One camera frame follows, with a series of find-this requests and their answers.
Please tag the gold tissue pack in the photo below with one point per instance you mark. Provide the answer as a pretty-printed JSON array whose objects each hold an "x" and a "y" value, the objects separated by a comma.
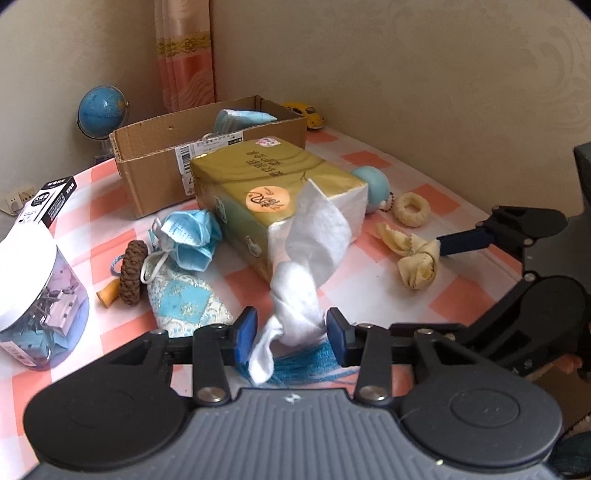
[{"x": 258, "y": 170}]

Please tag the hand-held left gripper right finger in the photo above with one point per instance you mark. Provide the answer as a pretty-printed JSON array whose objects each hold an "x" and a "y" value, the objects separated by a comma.
[{"x": 338, "y": 339}]

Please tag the yellow toy car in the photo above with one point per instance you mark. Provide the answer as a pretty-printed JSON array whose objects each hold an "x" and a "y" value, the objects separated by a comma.
[{"x": 310, "y": 115}]

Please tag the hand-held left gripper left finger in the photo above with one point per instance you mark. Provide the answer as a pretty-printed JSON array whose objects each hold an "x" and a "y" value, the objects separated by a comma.
[{"x": 245, "y": 337}]

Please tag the pink curtain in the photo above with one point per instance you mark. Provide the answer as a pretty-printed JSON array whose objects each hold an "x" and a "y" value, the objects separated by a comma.
[{"x": 184, "y": 55}]

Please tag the black and white pen box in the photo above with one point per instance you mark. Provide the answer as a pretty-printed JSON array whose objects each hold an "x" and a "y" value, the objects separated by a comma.
[{"x": 46, "y": 203}]

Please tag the blue embroidered sachet with tassel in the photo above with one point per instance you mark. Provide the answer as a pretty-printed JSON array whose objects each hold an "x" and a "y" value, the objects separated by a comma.
[{"x": 184, "y": 300}]

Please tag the cardboard box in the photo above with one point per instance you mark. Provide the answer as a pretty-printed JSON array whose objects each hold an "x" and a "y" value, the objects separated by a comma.
[{"x": 147, "y": 170}]

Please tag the clear jar with white lid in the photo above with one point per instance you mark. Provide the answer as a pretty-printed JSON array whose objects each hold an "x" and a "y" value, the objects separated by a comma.
[{"x": 27, "y": 277}]

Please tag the blue globe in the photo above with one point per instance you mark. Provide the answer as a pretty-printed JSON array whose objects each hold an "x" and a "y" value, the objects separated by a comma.
[{"x": 99, "y": 108}]

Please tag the pink checkered tablecloth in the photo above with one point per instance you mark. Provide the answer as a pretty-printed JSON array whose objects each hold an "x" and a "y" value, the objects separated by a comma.
[{"x": 369, "y": 277}]

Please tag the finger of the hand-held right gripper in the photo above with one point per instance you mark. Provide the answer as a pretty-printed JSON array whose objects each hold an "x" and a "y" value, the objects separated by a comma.
[{"x": 461, "y": 242}]

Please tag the wall power outlet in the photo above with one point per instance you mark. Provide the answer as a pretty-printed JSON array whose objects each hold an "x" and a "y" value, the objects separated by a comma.
[
  {"x": 9, "y": 203},
  {"x": 27, "y": 194}
]

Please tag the white tissue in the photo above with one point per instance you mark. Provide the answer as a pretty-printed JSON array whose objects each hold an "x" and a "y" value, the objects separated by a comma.
[{"x": 300, "y": 295}]

